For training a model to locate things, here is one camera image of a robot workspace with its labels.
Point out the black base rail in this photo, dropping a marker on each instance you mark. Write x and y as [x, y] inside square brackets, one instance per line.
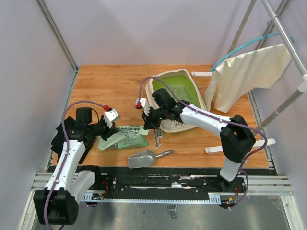
[169, 185]

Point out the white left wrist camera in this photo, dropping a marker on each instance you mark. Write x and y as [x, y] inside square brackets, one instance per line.
[110, 117]

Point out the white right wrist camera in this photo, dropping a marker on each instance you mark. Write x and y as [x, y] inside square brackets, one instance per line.
[142, 103]

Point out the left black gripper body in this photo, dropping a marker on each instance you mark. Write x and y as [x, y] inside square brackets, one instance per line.
[102, 129]

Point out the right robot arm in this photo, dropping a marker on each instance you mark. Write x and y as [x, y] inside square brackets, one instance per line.
[236, 137]

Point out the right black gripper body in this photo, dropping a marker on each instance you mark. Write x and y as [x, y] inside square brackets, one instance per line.
[155, 117]

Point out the green cat litter bag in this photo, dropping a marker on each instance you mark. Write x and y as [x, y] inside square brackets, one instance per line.
[126, 137]

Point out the cream fabric bag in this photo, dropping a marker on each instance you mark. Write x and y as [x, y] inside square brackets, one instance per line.
[238, 75]

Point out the white plastic bag clip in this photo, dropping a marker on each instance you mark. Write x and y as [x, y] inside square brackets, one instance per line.
[158, 134]

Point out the metal litter scoop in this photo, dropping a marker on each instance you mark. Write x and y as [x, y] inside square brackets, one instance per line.
[145, 159]

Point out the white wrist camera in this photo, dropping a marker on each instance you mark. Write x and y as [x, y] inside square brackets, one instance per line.
[110, 117]
[142, 103]

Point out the beige green litter box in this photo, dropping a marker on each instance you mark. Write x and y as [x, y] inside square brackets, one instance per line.
[176, 82]

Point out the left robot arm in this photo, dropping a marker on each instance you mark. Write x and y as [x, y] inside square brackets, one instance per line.
[58, 202]

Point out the white metal drying rack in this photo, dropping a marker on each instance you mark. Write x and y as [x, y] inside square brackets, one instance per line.
[287, 40]

